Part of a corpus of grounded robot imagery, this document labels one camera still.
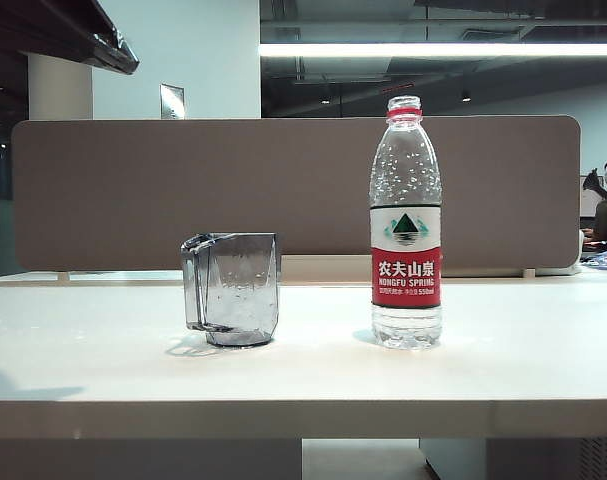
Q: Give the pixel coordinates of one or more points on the brown fabric desk divider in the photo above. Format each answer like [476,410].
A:
[183,190]

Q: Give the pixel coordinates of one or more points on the white round column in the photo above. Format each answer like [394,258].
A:
[60,90]

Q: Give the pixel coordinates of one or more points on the black ceiling spotlight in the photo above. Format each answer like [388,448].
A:
[466,96]

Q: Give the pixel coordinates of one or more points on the transparent grey plastic mug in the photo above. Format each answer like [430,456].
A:
[238,300]

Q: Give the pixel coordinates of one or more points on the framed wall notice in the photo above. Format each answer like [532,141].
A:
[172,101]

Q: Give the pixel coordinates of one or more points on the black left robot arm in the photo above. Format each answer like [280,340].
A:
[58,30]

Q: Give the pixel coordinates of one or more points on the long linear ceiling light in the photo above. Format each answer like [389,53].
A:
[433,49]

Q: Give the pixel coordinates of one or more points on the Nongfu Spring water bottle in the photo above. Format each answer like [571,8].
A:
[405,280]

